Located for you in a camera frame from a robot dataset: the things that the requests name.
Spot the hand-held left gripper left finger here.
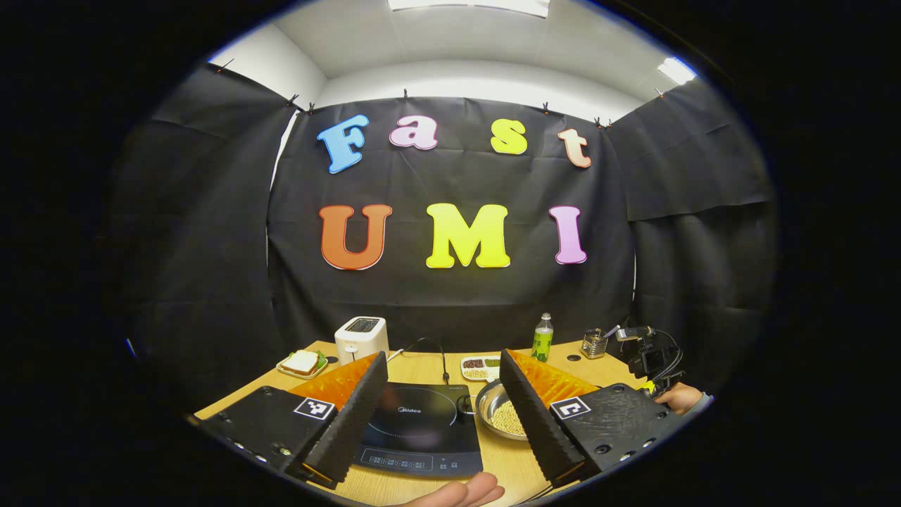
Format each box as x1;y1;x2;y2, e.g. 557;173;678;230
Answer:
199;351;389;490

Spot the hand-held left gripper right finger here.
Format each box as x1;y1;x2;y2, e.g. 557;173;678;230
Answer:
498;349;687;488

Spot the steel pot with beans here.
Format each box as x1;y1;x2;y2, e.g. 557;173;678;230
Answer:
458;380;529;442

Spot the black induction cooktop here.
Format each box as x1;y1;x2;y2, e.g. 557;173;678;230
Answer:
352;382;484;480

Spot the plate with sandwich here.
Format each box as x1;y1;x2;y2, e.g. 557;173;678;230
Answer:
277;349;329;380

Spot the white toaster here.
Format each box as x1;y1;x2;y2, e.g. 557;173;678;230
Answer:
334;316;389;364

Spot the white divided grain dish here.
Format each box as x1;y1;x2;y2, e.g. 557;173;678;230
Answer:
460;356;502;382

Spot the green label drink bottle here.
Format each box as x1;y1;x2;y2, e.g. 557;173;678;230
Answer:
531;313;555;363

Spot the black backdrop cloth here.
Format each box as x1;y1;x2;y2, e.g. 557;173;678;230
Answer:
113;62;779;416

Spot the small ceiling light panel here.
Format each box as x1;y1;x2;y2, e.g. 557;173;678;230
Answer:
657;57;698;86

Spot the large ceiling light panel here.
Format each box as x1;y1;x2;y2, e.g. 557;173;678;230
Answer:
389;0;550;18

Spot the black power cable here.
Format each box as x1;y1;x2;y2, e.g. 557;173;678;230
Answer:
386;337;451;385

